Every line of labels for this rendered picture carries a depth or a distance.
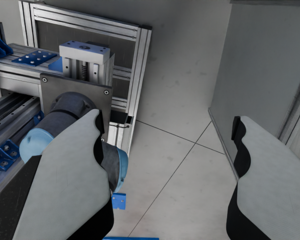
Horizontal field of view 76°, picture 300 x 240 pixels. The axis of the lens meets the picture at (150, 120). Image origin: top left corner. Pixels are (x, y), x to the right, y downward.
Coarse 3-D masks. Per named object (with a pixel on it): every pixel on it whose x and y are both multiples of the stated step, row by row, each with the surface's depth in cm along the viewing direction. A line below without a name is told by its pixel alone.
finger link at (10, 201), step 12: (36, 156) 8; (24, 168) 7; (36, 168) 7; (12, 180) 7; (24, 180) 7; (0, 192) 6; (12, 192) 6; (24, 192) 6; (0, 204) 6; (12, 204) 6; (24, 204) 6; (0, 216) 6; (12, 216) 6; (0, 228) 5; (12, 228) 5
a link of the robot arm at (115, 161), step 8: (104, 144) 52; (104, 152) 50; (112, 152) 51; (120, 152) 52; (104, 160) 48; (112, 160) 49; (120, 160) 50; (128, 160) 52; (104, 168) 47; (112, 168) 49; (120, 168) 49; (112, 176) 48; (120, 176) 49; (112, 184) 48; (120, 184) 50; (112, 192) 48
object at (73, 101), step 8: (64, 96) 58; (72, 96) 58; (80, 96) 59; (56, 104) 57; (64, 104) 56; (72, 104) 56; (80, 104) 58; (88, 104) 60; (64, 112) 53; (72, 112) 55; (80, 112) 57
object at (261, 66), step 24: (240, 24) 113; (264, 24) 87; (288, 24) 71; (240, 48) 112; (264, 48) 86; (288, 48) 70; (240, 72) 110; (264, 72) 85; (288, 72) 69; (216, 96) 155; (240, 96) 109; (264, 96) 84; (288, 96) 69; (216, 120) 152; (264, 120) 83
